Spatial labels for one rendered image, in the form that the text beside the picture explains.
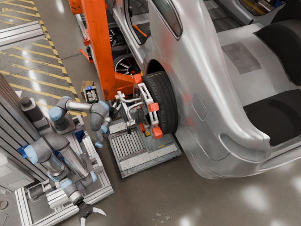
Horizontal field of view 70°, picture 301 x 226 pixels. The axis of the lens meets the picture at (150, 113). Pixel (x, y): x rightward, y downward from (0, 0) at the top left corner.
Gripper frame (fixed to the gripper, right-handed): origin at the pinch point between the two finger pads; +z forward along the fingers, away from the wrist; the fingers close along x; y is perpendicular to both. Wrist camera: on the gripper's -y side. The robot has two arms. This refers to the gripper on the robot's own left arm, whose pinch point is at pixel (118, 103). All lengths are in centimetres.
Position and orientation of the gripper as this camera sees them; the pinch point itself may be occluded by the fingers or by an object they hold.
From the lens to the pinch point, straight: 231.9
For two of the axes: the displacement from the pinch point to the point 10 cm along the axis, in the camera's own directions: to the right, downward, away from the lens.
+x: 9.3, 3.4, -1.7
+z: 3.8, -7.7, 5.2
